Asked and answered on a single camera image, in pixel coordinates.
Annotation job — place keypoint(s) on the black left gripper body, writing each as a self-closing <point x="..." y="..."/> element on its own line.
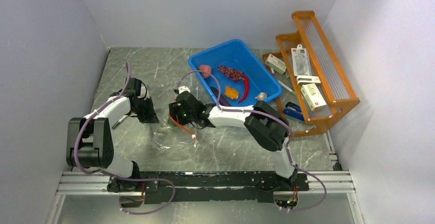
<point x="145" y="112"/>

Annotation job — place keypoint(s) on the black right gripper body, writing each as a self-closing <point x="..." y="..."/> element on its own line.
<point x="180" y="116"/>

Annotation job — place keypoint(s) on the clear zip bag red seal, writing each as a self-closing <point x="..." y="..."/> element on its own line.
<point x="165" y="137"/>

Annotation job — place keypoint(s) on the purple fake eggplant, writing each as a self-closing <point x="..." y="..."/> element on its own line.
<point x="222" y="100"/>

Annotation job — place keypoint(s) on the pink fake peach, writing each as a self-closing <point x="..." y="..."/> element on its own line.
<point x="205" y="71"/>

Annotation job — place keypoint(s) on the orange fake carrot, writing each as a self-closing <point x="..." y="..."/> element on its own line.
<point x="231" y="93"/>

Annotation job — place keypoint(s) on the red fake grapes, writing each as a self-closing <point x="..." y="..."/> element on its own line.
<point x="230" y="72"/>

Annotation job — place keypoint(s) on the red fake chili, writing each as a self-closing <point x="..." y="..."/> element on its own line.
<point x="246" y="88"/>

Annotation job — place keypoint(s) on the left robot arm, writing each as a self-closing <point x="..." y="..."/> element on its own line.
<point x="89" y="138"/>

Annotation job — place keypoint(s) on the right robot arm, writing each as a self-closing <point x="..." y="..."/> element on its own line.
<point x="267" y="127"/>

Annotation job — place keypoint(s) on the blue plastic bin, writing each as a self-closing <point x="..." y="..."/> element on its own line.
<point x="235" y="53"/>

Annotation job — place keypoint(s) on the white green small box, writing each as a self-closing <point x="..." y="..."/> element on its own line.
<point x="276" y="64"/>

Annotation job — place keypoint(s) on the white green pen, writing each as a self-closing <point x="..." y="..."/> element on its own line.
<point x="287" y="87"/>

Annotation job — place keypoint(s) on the blue stapler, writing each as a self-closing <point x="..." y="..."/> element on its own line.
<point x="294" y="111"/>

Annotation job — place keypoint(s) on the orange wooden rack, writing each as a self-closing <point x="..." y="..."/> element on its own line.
<point x="335" y="87"/>

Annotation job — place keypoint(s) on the clear blister pack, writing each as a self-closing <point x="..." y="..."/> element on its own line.
<point x="300" y="61"/>

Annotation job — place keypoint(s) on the white red large box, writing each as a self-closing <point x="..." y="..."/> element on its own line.
<point x="313" y="97"/>

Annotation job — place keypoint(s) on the white flat box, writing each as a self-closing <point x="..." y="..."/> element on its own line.
<point x="307" y="79"/>

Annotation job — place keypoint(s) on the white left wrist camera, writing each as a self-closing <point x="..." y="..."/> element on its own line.
<point x="144" y="92"/>

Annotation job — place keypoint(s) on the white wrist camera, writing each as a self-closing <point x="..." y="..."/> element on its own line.
<point x="181" y="89"/>
<point x="144" y="92"/>

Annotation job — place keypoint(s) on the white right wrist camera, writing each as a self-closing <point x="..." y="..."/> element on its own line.
<point x="181" y="89"/>

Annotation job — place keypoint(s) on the black aluminium base frame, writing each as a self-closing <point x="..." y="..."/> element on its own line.
<point x="160" y="187"/>

